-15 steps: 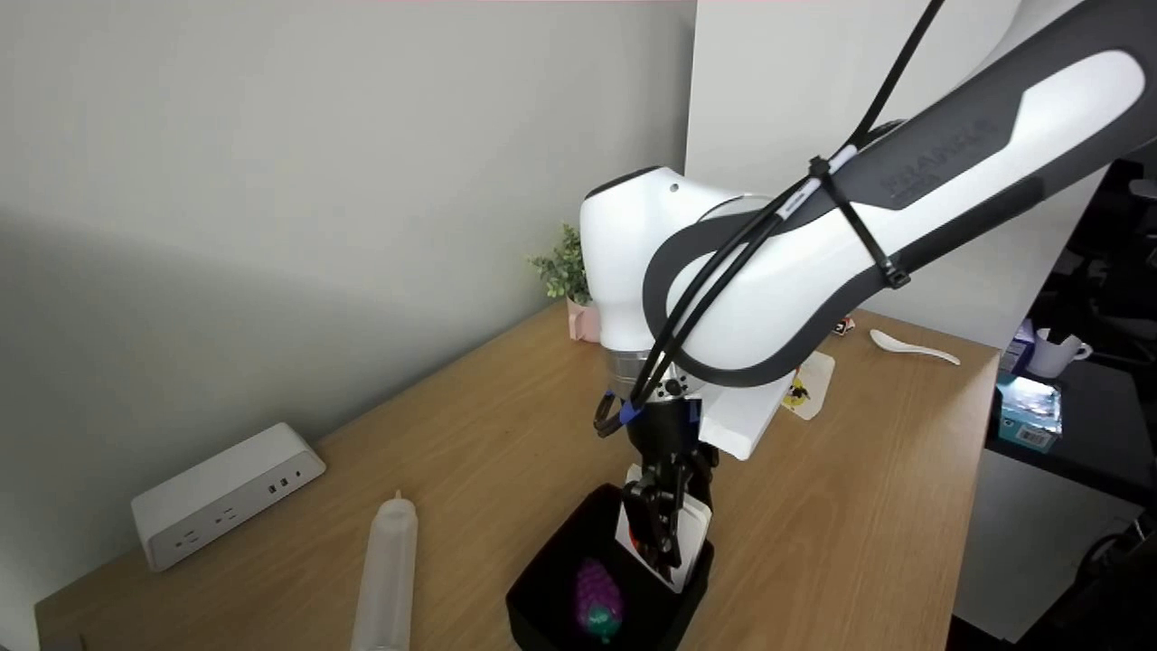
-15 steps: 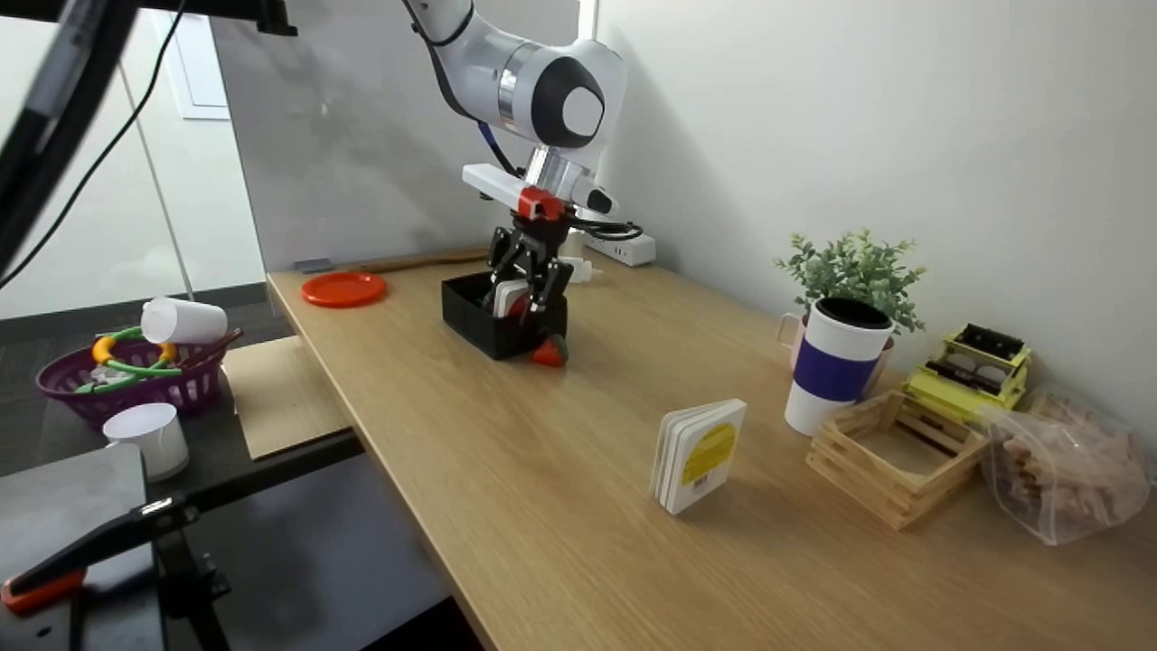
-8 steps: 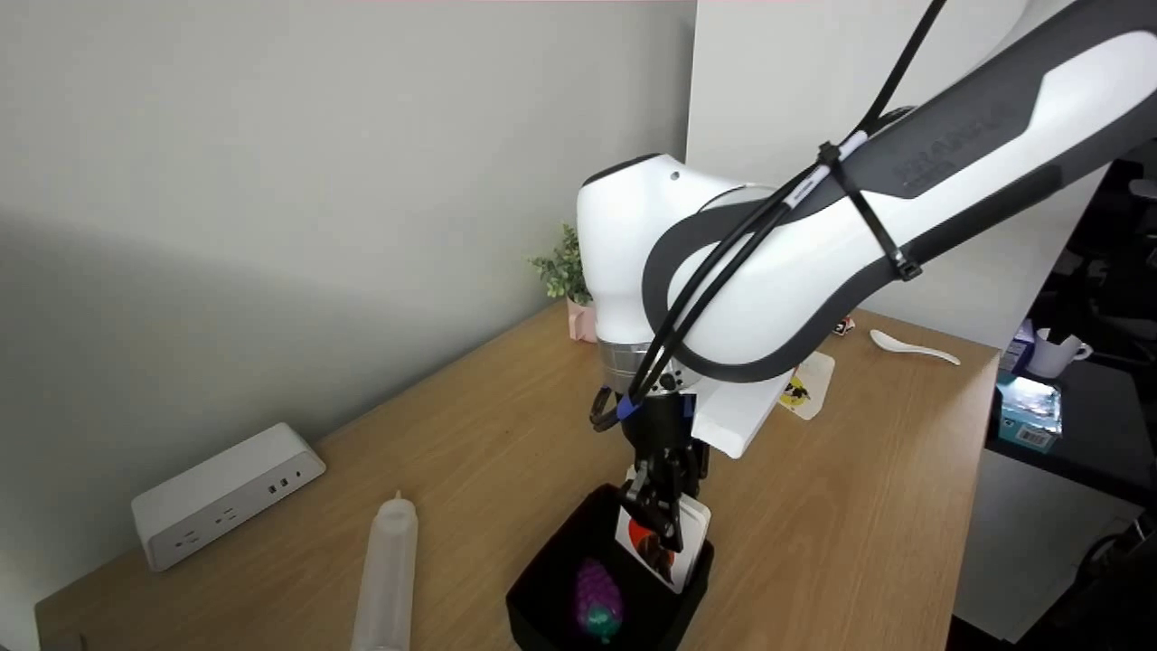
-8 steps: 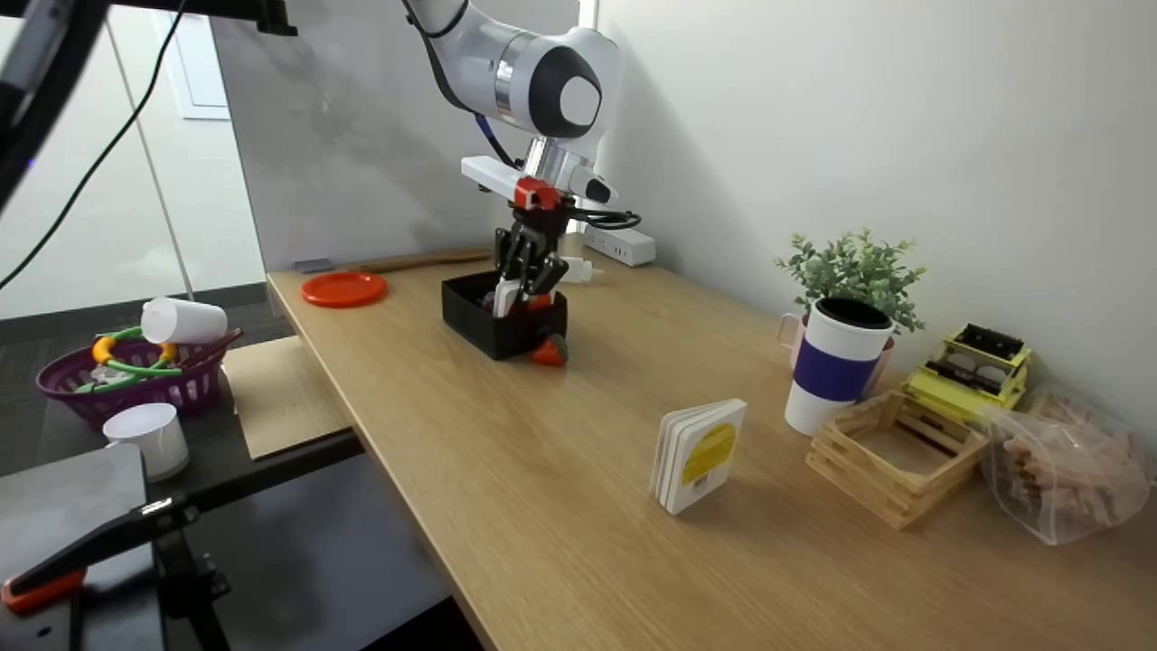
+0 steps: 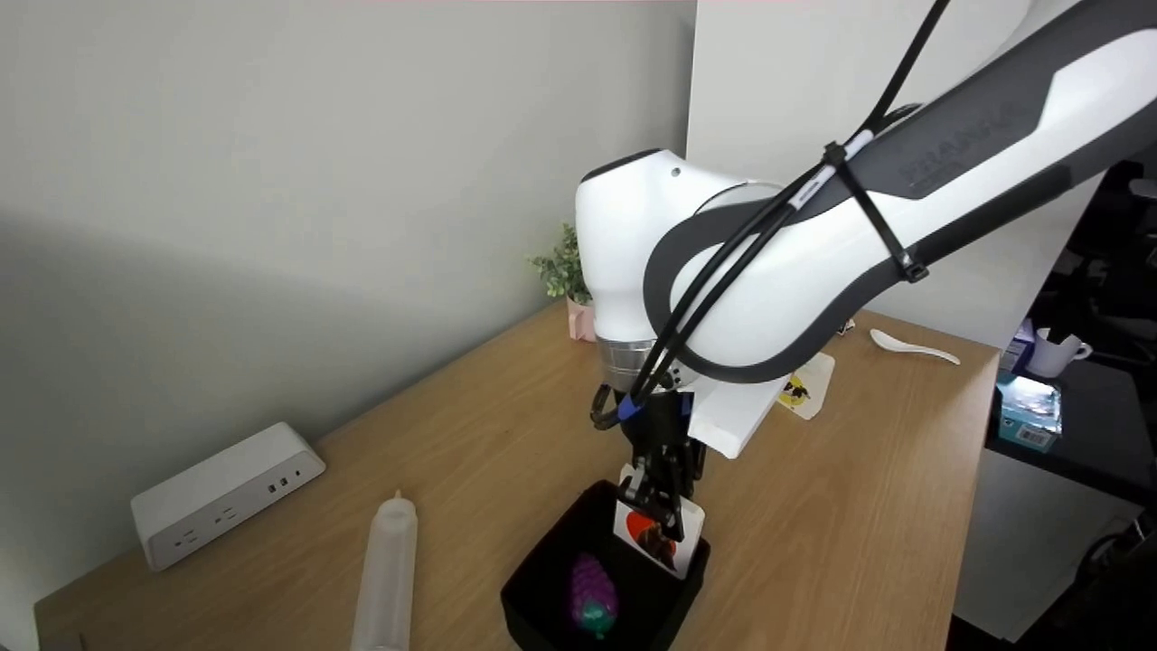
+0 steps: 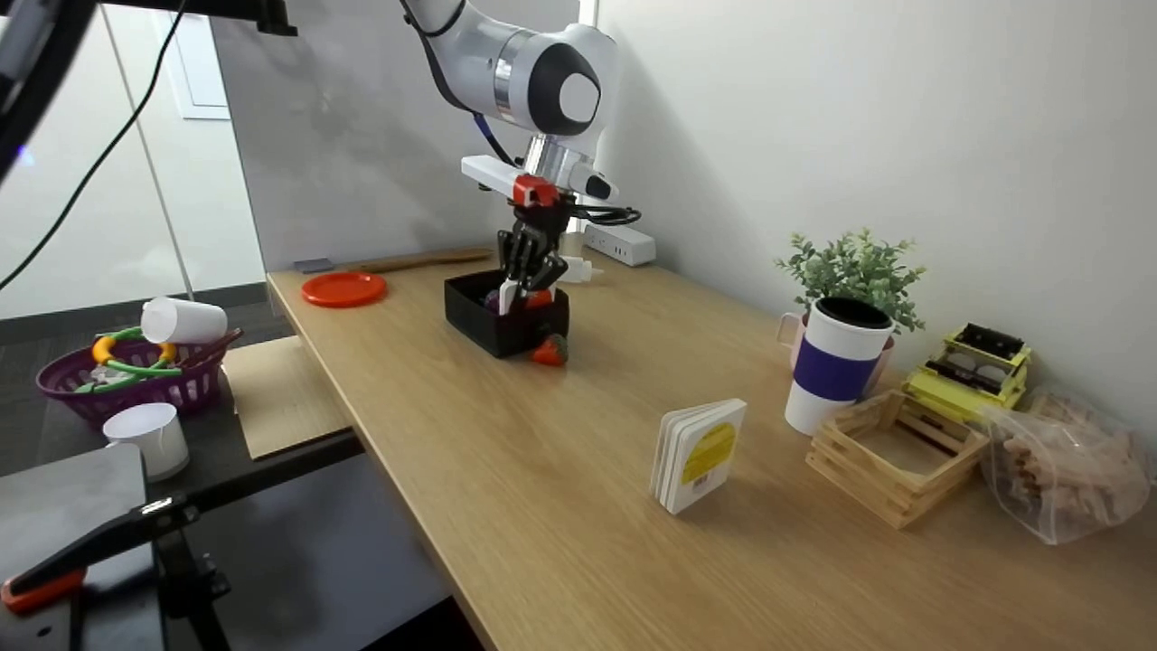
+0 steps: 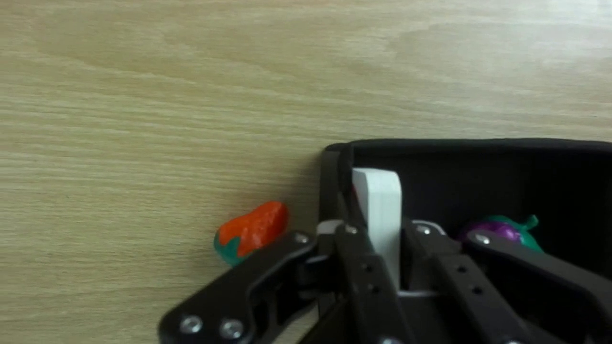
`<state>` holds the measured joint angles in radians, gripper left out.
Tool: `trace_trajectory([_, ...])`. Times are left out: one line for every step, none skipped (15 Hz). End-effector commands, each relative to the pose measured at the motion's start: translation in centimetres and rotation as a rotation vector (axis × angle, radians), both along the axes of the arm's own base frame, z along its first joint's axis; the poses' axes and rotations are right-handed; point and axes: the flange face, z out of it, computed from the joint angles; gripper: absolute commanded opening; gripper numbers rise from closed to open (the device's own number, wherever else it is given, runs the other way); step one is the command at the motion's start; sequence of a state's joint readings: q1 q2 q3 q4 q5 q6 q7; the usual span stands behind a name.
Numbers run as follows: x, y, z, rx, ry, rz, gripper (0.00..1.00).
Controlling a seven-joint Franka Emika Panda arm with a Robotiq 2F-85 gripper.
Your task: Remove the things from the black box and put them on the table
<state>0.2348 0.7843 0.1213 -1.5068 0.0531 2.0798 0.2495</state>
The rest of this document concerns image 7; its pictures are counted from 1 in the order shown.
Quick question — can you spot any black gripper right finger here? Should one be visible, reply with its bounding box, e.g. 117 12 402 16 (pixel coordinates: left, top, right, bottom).
406 218 612 344

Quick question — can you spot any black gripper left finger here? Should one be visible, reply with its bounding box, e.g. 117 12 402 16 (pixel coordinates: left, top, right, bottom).
157 218 417 344

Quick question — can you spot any red strawberry toy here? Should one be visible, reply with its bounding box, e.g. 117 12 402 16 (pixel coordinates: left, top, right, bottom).
213 199 293 268

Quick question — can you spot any purple eggplant toy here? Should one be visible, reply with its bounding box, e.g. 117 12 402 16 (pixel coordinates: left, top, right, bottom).
457 213 545 255

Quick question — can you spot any black rectangular box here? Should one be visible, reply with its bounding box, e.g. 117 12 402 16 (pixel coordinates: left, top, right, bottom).
316 138 612 344

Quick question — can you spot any white card box red print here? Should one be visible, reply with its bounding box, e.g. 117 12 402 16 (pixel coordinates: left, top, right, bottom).
350 167 406 293

